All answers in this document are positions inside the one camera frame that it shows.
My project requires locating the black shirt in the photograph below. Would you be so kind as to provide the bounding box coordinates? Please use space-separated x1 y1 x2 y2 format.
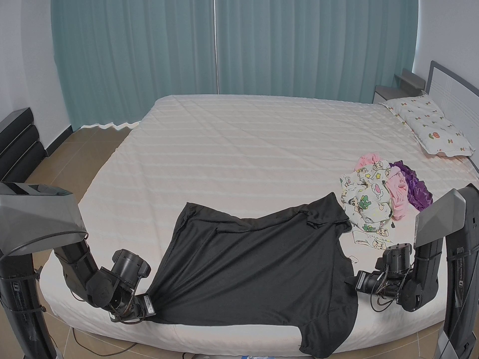
148 192 360 356

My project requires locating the bed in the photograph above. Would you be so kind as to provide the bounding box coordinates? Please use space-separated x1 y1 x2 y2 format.
39 60 479 352

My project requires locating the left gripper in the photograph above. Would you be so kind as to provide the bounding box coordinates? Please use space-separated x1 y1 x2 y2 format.
110 292 158 324

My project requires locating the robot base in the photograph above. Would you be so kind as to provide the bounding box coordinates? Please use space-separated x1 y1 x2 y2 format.
189 353 300 359

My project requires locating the blue-green curtain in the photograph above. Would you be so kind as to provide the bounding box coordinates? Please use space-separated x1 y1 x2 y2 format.
50 0 219 132
215 0 420 104

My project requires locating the white printed pyjama top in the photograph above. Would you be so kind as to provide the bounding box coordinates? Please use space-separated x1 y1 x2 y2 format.
340 159 398 248

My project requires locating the grey bedside table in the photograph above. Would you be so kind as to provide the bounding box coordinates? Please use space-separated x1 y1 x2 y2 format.
374 69 427 104

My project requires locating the dark grey chest of drawers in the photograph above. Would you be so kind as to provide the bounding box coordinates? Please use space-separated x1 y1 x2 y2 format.
0 107 47 183

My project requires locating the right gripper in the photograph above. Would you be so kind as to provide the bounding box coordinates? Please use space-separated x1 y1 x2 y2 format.
354 269 397 297

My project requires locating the pink garment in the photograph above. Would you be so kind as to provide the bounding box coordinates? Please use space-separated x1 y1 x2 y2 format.
355 153 409 220

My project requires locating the white printed pillow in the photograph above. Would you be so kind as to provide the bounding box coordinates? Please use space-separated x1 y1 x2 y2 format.
379 95 475 157

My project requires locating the purple garment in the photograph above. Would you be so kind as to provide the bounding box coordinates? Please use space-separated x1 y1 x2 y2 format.
389 160 433 212

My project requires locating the black cable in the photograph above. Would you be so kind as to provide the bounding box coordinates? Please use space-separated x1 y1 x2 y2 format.
368 293 398 313
71 327 140 354

